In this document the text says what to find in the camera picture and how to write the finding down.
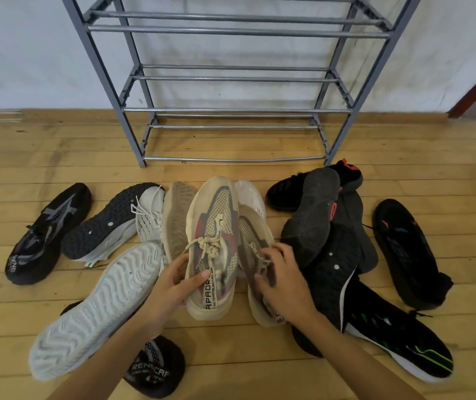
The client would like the person's left forearm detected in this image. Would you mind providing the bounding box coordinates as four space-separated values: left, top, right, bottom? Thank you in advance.
48 316 164 400

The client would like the black sneaker with grey star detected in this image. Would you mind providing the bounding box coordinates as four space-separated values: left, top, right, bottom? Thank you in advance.
5 182 93 286

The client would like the white sneaker with black sole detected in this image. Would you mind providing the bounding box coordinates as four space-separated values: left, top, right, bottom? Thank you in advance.
61 182 166 263

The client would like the person's right hand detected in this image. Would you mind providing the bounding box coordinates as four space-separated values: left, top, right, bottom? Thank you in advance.
253 242 321 330

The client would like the grey metal shoe rack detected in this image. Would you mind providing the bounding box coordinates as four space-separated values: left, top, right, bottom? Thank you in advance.
60 0 424 169

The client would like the black sneaker with green stripes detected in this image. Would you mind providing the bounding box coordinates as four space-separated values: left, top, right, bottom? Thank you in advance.
343 278 455 384

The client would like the black sneaker with studded sole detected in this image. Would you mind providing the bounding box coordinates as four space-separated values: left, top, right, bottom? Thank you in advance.
291 224 362 358

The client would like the white-soled sneaker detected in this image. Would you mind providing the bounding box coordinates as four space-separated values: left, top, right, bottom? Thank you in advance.
28 241 164 382

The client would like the black sneaker with smooth sole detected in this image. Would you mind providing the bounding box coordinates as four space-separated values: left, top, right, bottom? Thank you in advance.
280 167 342 257

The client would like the person's left hand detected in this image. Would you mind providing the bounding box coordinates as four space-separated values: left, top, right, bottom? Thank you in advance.
143 252 212 334

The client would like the beige sneaker with worn sole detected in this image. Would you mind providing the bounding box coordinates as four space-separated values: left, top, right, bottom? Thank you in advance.
162 181 199 264

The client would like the beige mesh sneaker with laces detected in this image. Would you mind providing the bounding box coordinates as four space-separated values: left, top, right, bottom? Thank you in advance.
183 176 241 321
237 203 287 329

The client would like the person's right forearm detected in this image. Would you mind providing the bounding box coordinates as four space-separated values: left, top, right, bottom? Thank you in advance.
291 311 427 400

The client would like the black sneaker with blue stripes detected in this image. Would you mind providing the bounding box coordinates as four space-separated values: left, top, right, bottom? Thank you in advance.
372 198 455 311

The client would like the black sneaker with grey sole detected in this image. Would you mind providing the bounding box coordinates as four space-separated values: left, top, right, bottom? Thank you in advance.
337 191 380 275

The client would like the black sneaker with red trim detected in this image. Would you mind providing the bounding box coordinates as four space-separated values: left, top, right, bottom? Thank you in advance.
266 158 364 212

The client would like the black sneaker with white print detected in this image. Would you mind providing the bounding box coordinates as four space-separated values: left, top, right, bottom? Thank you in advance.
60 301 186 399

